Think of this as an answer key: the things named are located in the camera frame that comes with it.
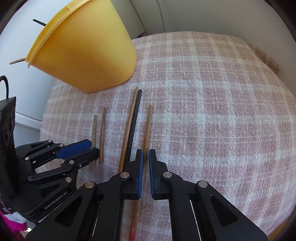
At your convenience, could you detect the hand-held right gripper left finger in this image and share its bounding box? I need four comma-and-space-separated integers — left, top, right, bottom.
24, 149, 144, 241

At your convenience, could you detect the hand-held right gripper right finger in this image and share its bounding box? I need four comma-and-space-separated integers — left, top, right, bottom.
149, 149, 269, 241

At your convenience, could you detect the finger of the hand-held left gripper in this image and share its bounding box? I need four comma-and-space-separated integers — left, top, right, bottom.
14, 147, 100, 223
15, 139, 92, 168

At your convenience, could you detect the clear plastic spoon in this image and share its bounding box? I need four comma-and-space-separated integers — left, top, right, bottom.
92, 164, 114, 184

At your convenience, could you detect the red-tipped brown chopstick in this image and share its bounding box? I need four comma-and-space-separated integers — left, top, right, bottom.
118, 87, 139, 174
129, 105, 153, 241

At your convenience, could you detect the yellow plastic container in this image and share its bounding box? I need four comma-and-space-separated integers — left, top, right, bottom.
25, 0, 137, 93

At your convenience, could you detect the pink plaid cloth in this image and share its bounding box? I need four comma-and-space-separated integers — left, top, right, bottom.
40, 31, 296, 237

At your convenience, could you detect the magenta clothing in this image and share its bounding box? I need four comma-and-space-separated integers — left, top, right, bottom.
0, 206, 27, 232

